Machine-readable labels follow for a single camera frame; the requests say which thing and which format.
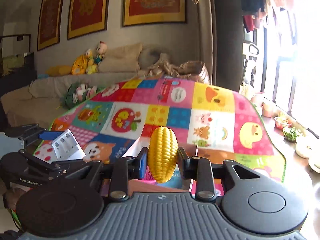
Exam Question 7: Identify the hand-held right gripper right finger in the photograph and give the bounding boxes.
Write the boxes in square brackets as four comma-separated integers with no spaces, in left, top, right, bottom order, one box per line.
[178,147,274,202]

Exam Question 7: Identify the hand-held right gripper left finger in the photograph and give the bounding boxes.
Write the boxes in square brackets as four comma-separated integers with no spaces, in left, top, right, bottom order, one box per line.
[82,147,149,202]

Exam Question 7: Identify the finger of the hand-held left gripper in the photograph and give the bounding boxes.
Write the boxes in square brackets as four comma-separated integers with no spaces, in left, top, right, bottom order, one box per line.
[19,149,103,179]
[4,123,67,146]

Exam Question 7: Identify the pink plastic toy basket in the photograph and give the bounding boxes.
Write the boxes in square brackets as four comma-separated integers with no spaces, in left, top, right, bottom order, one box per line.
[142,174,160,185]

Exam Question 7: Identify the white battery charger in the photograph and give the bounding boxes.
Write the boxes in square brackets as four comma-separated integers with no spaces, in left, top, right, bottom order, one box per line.
[51,129,85,164]

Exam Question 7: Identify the yellow toy corn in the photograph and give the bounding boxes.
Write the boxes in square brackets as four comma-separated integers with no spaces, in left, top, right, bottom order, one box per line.
[147,126,179,183]

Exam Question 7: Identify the beige sofa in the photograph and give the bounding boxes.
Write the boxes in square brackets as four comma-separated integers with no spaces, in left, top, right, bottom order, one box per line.
[0,42,210,128]

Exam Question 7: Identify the green pink plush toy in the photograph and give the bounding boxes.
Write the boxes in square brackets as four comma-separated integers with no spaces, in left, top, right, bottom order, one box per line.
[61,83,105,109]

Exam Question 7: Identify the colourful cartoon play mat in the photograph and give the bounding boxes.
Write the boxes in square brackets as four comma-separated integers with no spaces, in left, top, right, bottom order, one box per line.
[32,76,287,198]

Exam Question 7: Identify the yellow cushion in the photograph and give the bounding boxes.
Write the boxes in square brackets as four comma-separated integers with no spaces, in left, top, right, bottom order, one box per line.
[46,65,73,77]

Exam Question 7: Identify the orange yellow plush toy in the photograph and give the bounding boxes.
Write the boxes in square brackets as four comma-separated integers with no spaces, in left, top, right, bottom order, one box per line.
[71,54,88,75]

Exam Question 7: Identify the dark cabinet with fish tank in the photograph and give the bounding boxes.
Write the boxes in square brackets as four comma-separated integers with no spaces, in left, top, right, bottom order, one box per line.
[0,34,38,88]

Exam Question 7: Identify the yellow duck plush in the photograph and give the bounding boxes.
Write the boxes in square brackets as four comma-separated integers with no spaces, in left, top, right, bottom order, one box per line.
[85,49,98,75]

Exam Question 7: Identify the crumpled beige blanket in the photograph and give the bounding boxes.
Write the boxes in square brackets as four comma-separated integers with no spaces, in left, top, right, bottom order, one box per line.
[145,55,210,84]

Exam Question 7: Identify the cartoon boy plush doll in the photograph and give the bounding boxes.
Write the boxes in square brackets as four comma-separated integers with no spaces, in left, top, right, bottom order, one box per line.
[93,41,107,67]

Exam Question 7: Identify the pink flower pot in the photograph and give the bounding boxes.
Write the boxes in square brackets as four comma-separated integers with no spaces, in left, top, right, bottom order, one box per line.
[251,91,275,118]

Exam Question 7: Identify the beige sofa cushion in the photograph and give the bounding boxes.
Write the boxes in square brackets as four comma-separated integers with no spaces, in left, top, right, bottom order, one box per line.
[97,42,143,74]

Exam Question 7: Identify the red pot with plant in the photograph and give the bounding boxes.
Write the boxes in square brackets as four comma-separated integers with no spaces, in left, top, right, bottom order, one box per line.
[274,112,292,130]

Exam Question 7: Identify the grey neck pillow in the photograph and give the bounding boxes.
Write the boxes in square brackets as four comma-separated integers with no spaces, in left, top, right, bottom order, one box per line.
[137,45,170,70]

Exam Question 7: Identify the small green potted plant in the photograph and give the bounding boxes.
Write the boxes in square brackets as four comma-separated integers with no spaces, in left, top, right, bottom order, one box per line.
[282,126,301,142]

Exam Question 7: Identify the white bowl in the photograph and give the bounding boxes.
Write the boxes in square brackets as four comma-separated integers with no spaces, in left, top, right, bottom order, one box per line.
[295,137,320,159]

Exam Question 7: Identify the dark grey curtain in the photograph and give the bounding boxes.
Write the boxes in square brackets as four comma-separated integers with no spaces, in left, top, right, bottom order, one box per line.
[197,0,244,85]

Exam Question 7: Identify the hanging clothes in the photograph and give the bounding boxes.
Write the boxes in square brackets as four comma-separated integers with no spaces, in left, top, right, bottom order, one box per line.
[240,0,300,34]

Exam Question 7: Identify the red gold framed wall picture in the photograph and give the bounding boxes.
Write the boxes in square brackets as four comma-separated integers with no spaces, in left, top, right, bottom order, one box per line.
[122,0,187,27]
[37,0,67,52]
[67,0,112,40]

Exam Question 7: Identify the grey upright handle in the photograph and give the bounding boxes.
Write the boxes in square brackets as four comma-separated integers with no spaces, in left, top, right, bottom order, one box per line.
[242,43,259,85]

